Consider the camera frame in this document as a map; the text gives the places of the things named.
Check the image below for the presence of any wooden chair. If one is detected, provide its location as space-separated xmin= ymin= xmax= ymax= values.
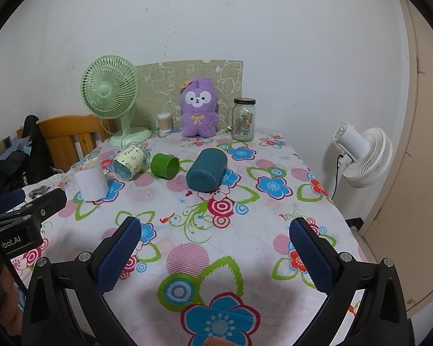
xmin=17 ymin=114 xmax=115 ymax=174

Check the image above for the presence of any beige wooden door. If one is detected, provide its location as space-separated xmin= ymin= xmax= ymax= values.
xmin=360 ymin=0 xmax=433 ymax=315

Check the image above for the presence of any black fan power cable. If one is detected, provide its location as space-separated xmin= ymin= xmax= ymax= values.
xmin=331 ymin=152 xmax=347 ymax=202

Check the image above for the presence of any floral tablecloth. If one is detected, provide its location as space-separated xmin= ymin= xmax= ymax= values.
xmin=25 ymin=131 xmax=365 ymax=345

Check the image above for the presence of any green desk fan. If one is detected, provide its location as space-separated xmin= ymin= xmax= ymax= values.
xmin=80 ymin=55 xmax=152 ymax=147

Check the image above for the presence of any green plastic cup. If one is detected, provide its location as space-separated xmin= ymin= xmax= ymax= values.
xmin=150 ymin=153 xmax=180 ymax=180

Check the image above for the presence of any green patterned foam mat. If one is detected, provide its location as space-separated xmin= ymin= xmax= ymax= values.
xmin=130 ymin=59 xmax=244 ymax=130

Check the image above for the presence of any black bag on chair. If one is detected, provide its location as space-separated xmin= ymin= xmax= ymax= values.
xmin=0 ymin=115 xmax=55 ymax=197

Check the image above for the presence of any cotton swab container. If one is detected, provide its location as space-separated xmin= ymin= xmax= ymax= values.
xmin=157 ymin=112 xmax=173 ymax=133

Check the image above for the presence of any cream printed paper cup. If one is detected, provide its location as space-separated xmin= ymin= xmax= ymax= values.
xmin=112 ymin=144 xmax=150 ymax=180

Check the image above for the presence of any glass jar with black lid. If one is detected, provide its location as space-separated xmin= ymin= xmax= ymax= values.
xmin=231 ymin=98 xmax=256 ymax=142

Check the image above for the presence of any purple plush toy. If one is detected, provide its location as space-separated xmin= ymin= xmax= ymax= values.
xmin=180 ymin=77 xmax=220 ymax=138

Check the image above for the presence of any white hexagonal cup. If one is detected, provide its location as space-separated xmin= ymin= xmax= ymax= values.
xmin=75 ymin=160 xmax=109 ymax=202

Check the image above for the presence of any left hand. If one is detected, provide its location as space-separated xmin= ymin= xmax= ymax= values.
xmin=0 ymin=266 xmax=23 ymax=336

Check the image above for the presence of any white floor fan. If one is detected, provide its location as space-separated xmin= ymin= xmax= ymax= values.
xmin=334 ymin=123 xmax=393 ymax=188

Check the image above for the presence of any teal cup with yellow rim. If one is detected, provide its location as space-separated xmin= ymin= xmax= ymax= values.
xmin=186 ymin=148 xmax=227 ymax=193

